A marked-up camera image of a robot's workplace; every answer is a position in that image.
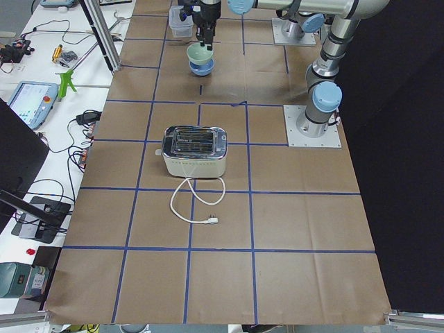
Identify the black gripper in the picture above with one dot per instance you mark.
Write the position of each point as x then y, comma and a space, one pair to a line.
207, 14

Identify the green bowl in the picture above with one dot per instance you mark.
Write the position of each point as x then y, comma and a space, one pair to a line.
199, 55

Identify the blue bowl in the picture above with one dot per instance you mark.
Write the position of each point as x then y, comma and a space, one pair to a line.
202, 70

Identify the clear plastic lidded container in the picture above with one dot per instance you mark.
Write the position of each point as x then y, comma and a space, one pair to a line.
179, 28

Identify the cream chrome toaster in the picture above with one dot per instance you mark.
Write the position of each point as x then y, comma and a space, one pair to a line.
194, 151

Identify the black power adapter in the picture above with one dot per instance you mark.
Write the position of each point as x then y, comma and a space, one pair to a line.
89, 116

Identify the green plastic clamp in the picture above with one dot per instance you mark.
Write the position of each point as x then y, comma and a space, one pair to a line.
65, 82

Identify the yellow small tool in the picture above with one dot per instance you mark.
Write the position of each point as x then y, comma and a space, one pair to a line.
56, 54

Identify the teach pendant tablet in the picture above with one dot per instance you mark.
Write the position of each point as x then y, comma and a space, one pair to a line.
32, 101

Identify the black monitor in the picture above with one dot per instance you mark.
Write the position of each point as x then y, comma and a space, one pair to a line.
22, 153

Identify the black monitor stand base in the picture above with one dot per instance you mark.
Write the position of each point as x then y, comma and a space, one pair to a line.
30, 227

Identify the green electrical box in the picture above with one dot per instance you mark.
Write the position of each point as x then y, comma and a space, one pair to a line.
19, 280

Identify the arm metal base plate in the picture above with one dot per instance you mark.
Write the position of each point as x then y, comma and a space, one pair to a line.
286, 32
302, 133

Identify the aluminium frame post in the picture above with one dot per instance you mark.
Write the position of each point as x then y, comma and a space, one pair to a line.
103, 36

